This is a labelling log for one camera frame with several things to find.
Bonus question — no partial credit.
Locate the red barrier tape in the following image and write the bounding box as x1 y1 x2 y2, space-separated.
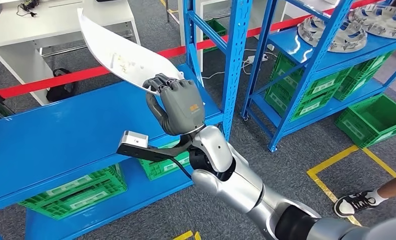
0 0 374 100

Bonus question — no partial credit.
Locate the black camera cable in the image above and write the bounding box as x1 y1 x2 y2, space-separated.
169 157 193 181

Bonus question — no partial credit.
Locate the white power strip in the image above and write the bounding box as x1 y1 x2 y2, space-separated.
245 54 269 64

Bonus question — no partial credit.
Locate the metal impeller disc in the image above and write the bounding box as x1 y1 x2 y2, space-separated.
297 15 368 54
348 3 396 40

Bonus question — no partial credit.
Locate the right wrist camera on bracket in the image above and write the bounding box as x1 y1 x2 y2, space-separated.
116 130 193 163

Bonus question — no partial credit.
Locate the thin white floor cable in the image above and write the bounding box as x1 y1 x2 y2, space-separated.
202 49 275 80

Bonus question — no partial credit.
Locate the white curved part with writing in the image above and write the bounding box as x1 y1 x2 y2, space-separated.
77 8 185 97

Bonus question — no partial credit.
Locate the black gadget with cable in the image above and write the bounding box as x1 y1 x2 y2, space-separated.
16 0 40 17

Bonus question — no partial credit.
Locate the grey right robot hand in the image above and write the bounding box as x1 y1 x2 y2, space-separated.
142 73 206 137

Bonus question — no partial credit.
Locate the black backpack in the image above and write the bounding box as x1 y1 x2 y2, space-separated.
46 68 77 103

